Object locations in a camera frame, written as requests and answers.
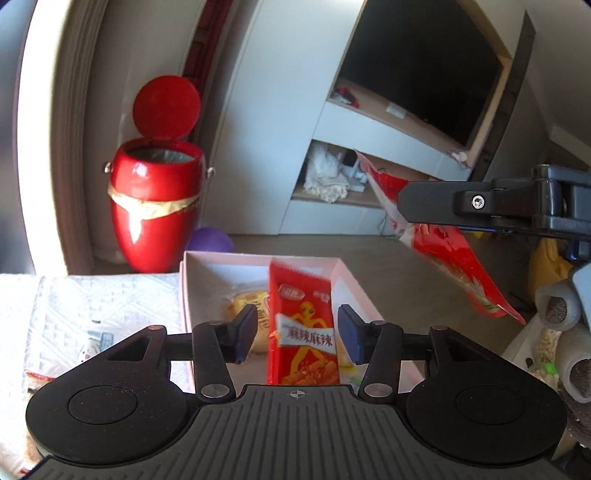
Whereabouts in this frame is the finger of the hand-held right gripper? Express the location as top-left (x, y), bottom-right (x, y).
top-left (397, 178), bottom-right (546, 232)

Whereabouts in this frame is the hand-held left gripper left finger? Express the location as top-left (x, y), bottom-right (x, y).
top-left (99, 304), bottom-right (258, 401)

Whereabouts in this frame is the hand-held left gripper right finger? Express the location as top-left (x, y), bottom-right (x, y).
top-left (339, 305), bottom-right (498, 400)

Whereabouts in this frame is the yellow bread packet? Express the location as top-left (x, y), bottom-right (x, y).
top-left (224, 290), bottom-right (271, 354)

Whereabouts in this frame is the red figure print snack packet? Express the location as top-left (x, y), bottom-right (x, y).
top-left (267, 260), bottom-right (342, 386)

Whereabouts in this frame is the red white crinkled snack packet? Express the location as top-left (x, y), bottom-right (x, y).
top-left (353, 148), bottom-right (527, 326)

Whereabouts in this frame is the pink cardboard box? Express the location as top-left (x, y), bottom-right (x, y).
top-left (179, 250), bottom-right (428, 398)

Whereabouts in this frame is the yellow green snack packet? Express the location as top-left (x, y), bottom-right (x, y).
top-left (339, 344), bottom-right (366, 385)

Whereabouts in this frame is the yellow cloth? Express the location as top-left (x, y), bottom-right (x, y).
top-left (526, 237), bottom-right (573, 301)

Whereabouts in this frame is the purple ball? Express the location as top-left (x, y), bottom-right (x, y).
top-left (189, 227), bottom-right (234, 254)

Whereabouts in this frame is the white towel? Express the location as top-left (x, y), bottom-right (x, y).
top-left (302, 143), bottom-right (352, 204)

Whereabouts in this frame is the white textured tablecloth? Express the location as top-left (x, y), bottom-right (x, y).
top-left (0, 272), bottom-right (195, 476)

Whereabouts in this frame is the red item on shelf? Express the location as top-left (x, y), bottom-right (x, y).
top-left (335, 85), bottom-right (361, 109)

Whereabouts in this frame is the black television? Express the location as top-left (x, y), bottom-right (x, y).
top-left (339, 0), bottom-right (504, 148)

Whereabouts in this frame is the white printed snack packet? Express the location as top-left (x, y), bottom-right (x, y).
top-left (76, 330), bottom-right (114, 361)

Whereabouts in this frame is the red trash bin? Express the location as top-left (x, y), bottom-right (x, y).
top-left (102, 76), bottom-right (215, 273)

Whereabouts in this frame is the dark wooden panel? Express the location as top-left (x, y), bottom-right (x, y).
top-left (182, 0), bottom-right (218, 93)

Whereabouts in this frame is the white wall shelf unit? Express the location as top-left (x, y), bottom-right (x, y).
top-left (222, 0), bottom-right (536, 236)

